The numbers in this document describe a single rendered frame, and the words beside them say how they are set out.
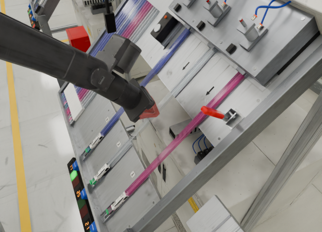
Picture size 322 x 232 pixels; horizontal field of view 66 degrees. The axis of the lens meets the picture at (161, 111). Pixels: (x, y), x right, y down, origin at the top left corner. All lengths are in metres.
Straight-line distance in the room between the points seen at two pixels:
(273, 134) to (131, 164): 0.65
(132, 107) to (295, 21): 0.36
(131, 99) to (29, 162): 1.41
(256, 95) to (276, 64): 0.07
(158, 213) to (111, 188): 0.19
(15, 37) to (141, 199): 0.45
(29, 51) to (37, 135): 1.66
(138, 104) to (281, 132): 0.72
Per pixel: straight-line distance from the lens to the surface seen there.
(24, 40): 0.38
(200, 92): 0.59
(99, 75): 0.46
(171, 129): 0.97
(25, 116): 2.21
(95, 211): 0.75
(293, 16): 0.51
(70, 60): 0.42
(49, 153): 1.87
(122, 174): 0.70
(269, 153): 1.04
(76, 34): 1.40
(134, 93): 0.55
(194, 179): 0.54
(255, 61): 0.49
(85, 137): 0.88
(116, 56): 0.50
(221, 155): 0.52
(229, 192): 0.90
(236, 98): 0.54
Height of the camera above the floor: 1.40
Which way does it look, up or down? 45 degrees down
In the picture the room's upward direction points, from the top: straight up
